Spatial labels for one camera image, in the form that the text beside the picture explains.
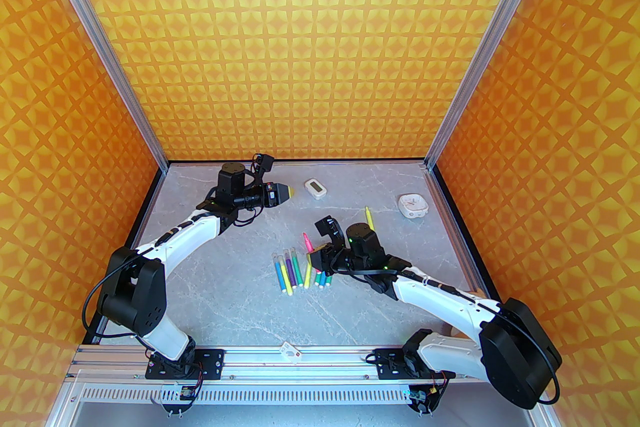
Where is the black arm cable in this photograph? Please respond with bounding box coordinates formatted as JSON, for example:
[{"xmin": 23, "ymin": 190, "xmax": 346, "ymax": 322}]
[
  {"xmin": 327, "ymin": 260, "xmax": 562, "ymax": 408},
  {"xmin": 82, "ymin": 210, "xmax": 261, "ymax": 350}
]

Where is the white alarm clock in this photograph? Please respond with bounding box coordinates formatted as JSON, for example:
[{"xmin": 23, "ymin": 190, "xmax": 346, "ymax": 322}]
[{"xmin": 397, "ymin": 193, "xmax": 430, "ymax": 219}]

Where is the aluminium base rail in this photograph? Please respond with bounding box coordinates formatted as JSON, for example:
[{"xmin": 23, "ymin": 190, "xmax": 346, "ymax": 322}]
[{"xmin": 67, "ymin": 345, "xmax": 542, "ymax": 384}]

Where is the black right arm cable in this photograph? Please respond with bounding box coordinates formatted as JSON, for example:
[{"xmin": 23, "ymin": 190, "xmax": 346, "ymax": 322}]
[{"xmin": 327, "ymin": 260, "xmax": 562, "ymax": 408}]

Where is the white slotted cable duct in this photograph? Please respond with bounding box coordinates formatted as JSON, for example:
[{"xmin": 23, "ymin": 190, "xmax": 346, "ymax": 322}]
[{"xmin": 75, "ymin": 383, "xmax": 431, "ymax": 408}]

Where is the aluminium frame post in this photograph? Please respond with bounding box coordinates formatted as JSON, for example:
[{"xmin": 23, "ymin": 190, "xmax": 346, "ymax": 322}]
[
  {"xmin": 425, "ymin": 0, "xmax": 563, "ymax": 171},
  {"xmin": 27, "ymin": 0, "xmax": 169, "ymax": 171}
]

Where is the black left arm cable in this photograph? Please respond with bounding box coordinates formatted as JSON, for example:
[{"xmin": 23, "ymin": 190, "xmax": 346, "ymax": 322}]
[{"xmin": 82, "ymin": 210, "xmax": 261, "ymax": 350}]

